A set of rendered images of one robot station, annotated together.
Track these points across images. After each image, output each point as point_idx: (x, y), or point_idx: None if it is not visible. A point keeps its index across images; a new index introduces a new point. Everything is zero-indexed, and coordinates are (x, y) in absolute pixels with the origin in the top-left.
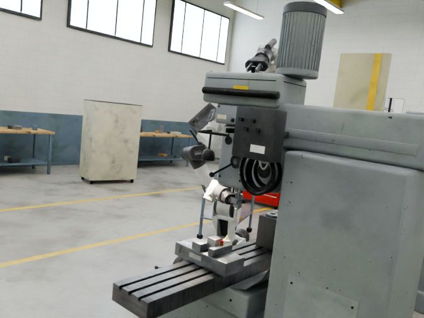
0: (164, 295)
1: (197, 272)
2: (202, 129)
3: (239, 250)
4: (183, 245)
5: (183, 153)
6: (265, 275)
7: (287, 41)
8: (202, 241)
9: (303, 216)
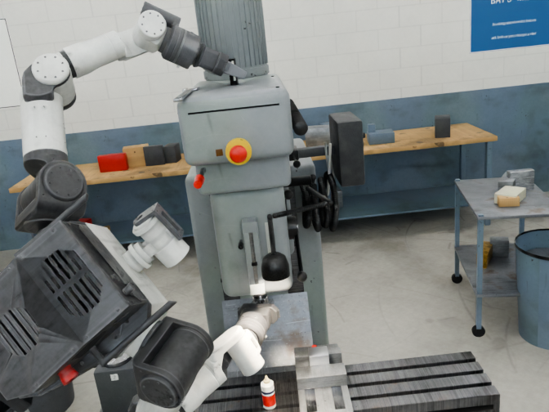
0: (444, 355)
1: (363, 379)
2: (141, 289)
3: (231, 407)
4: (350, 397)
5: (190, 378)
6: (306, 324)
7: (262, 23)
8: (331, 369)
9: None
